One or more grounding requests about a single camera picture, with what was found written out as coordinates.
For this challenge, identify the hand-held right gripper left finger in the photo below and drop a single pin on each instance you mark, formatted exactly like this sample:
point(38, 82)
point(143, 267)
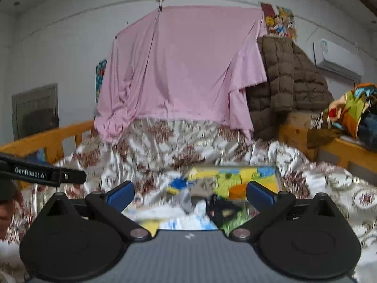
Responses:
point(120, 196)

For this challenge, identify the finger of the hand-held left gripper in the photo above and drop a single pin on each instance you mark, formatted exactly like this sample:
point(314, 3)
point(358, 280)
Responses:
point(73, 177)

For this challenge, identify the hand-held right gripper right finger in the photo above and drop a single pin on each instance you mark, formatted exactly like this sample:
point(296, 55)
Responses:
point(260, 196)

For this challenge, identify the metal tray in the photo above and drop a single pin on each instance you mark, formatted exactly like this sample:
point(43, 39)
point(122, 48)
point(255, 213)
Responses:
point(278, 179)

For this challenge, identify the black sock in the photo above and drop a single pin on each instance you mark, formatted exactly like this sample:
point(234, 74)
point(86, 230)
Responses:
point(219, 210)

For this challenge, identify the white fluffy cloth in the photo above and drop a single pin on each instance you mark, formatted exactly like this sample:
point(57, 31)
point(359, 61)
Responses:
point(165, 212)

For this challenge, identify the orange plastic cup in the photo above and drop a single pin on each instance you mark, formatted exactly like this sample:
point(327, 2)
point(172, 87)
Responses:
point(238, 191)

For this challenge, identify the yellow and blue cloth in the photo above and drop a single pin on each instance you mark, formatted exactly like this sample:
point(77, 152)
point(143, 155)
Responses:
point(179, 182)

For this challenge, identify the floral satin blanket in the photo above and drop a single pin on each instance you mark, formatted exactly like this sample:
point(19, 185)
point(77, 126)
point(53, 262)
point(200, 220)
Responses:
point(165, 141)

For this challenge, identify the cardboard box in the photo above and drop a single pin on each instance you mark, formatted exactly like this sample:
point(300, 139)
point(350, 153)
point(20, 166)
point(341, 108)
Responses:
point(300, 121)

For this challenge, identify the brown cloth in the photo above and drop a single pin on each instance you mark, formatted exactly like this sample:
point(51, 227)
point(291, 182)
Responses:
point(322, 137)

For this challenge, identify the blue jeans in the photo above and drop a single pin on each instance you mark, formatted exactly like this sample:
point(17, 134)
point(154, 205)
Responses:
point(369, 129)

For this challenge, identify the colourful patchwork cloth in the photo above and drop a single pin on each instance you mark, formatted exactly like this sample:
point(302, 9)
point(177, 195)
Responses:
point(353, 106)

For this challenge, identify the brown quilted jacket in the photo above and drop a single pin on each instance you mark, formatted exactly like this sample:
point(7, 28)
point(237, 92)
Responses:
point(282, 64)

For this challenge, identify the pink bed sheet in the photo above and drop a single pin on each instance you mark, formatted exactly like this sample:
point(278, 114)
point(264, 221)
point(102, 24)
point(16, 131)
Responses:
point(182, 64)

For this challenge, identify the white air conditioner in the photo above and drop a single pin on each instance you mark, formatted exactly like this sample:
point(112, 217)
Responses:
point(338, 56)

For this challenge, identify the grey wall panel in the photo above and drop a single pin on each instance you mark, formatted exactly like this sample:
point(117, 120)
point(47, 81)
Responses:
point(35, 112)

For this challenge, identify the colourful wall poster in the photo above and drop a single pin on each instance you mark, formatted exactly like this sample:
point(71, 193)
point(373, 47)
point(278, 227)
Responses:
point(101, 79)

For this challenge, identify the cartoon wall poster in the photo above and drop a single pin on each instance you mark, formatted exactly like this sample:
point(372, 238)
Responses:
point(279, 20)

